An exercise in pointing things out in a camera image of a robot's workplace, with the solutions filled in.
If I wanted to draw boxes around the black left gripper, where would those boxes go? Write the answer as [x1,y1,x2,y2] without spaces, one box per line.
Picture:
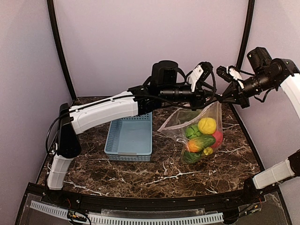
[163,83,223,112]

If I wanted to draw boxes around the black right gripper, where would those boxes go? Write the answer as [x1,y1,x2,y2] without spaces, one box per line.
[220,70,276,108]

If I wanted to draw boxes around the yellow toy lemon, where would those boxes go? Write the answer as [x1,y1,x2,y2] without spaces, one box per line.
[198,117,217,135]

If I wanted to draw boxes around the clear zip top bag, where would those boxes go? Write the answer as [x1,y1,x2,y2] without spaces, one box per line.
[158,102,223,164]

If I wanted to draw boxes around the green toy watermelon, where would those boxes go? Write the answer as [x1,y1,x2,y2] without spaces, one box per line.
[185,124,202,139]

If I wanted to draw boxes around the red toy apple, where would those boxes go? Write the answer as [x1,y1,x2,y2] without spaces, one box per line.
[211,130,223,149]

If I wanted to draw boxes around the green orange toy mango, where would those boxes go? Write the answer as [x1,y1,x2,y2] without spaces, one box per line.
[186,135,216,152]

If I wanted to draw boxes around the yellow toy banana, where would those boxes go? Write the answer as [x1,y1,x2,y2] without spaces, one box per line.
[203,147,213,156]

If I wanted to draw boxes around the green toy bell pepper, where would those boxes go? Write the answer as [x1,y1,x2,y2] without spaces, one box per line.
[182,151,202,164]

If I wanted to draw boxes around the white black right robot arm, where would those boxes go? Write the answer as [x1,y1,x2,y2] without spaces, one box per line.
[217,58,300,203]

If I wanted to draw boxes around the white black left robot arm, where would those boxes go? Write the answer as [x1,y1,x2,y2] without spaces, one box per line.
[46,86,215,204]

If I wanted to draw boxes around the light blue plastic basket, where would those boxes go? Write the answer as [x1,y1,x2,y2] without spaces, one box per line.
[104,113,152,162]

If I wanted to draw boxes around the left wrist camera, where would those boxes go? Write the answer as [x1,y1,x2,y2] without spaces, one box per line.
[150,60,178,87]

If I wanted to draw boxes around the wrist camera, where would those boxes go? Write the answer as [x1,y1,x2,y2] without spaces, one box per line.
[247,47,272,74]
[150,60,178,87]

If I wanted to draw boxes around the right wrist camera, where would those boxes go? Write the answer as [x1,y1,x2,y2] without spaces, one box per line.
[247,47,272,74]

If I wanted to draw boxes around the black right frame post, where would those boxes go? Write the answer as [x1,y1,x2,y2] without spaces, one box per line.
[236,0,255,69]

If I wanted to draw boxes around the black frame post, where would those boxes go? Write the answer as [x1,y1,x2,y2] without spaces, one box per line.
[236,0,255,69]
[46,0,77,101]

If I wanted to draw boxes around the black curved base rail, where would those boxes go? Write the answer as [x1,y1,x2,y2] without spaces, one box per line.
[25,183,266,220]

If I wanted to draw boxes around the white slotted cable duct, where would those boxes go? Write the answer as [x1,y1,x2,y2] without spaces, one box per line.
[30,201,224,225]

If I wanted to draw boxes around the black left frame post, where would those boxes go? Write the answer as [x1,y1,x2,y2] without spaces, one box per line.
[46,0,77,101]

